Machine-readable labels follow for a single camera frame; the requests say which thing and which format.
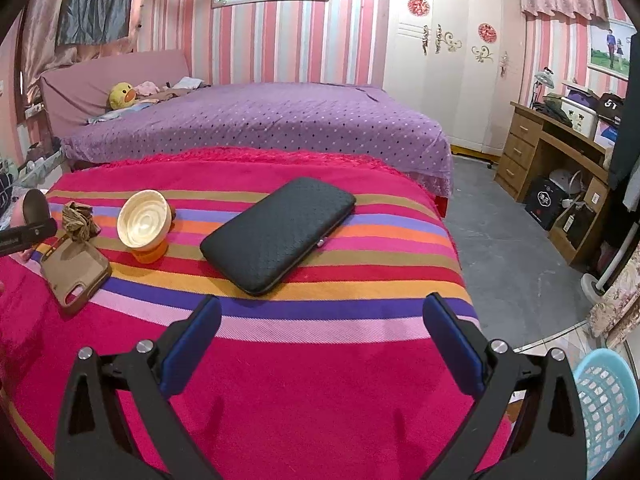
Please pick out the red paper decoration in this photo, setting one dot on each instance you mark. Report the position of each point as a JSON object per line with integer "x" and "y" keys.
{"x": 418, "y": 6}
{"x": 486, "y": 32}

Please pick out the white fan stand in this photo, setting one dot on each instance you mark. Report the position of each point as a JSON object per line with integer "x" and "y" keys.
{"x": 600, "y": 282}

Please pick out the black bag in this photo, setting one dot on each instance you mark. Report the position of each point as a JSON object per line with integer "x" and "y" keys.
{"x": 611, "y": 106}

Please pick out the desk lamp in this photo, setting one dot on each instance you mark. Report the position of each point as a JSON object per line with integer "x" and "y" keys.
{"x": 541, "y": 80}

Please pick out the grey hanging cloth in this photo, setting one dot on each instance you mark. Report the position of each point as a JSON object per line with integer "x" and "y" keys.
{"x": 95, "y": 0}

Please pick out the pink covered headboard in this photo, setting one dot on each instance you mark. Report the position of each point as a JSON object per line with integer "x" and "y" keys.
{"x": 80, "y": 90}

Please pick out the brown phone case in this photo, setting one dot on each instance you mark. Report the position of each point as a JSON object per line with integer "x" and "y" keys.
{"x": 75, "y": 272}

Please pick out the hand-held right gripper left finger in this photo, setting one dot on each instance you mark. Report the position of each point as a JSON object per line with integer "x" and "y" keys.
{"x": 192, "y": 347}

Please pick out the black box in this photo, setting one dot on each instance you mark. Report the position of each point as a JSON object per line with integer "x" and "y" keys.
{"x": 545, "y": 202}

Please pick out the pile of clothes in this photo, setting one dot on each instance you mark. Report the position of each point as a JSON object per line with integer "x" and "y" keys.
{"x": 165, "y": 89}

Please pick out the framed wall photo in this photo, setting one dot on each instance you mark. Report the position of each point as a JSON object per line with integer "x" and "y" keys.
{"x": 610, "y": 50}

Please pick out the blue plastic basket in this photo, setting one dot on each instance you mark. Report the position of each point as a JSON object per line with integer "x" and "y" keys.
{"x": 600, "y": 410}

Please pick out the white storage box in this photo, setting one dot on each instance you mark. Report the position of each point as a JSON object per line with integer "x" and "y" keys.
{"x": 577, "y": 115}

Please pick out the black textured wallet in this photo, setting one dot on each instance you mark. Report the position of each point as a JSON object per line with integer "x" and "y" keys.
{"x": 280, "y": 240}

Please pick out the floral cloth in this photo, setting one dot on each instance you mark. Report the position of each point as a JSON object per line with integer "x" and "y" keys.
{"x": 615, "y": 310}

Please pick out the pink mug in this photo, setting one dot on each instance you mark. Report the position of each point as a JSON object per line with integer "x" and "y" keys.
{"x": 35, "y": 207}

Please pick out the dark hanging jacket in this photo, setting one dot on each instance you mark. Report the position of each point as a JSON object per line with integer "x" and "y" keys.
{"x": 625, "y": 125}

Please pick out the white wardrobe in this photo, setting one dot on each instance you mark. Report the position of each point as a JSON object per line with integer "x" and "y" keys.
{"x": 450, "y": 95}

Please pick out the brown paper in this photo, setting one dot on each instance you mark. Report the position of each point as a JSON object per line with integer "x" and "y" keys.
{"x": 77, "y": 221}

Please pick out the yellow duck plush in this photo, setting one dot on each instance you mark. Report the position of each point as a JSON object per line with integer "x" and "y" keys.
{"x": 122, "y": 96}

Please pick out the cardboard box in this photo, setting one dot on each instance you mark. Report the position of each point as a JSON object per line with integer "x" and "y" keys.
{"x": 575, "y": 227}

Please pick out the purple dotted bedspread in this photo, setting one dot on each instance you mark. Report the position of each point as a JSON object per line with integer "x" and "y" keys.
{"x": 275, "y": 120}

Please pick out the pink striped blanket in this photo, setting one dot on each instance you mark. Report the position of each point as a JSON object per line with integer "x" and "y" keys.
{"x": 310, "y": 385}

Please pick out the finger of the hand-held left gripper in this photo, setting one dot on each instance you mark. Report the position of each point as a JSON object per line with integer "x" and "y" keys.
{"x": 27, "y": 237}

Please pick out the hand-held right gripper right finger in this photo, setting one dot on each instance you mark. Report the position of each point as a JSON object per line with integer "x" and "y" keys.
{"x": 457, "y": 347}

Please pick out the wooden desk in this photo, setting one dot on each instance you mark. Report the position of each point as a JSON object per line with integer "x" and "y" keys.
{"x": 520, "y": 145}

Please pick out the cream bowl with orange base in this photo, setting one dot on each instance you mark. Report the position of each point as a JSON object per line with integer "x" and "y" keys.
{"x": 142, "y": 225}

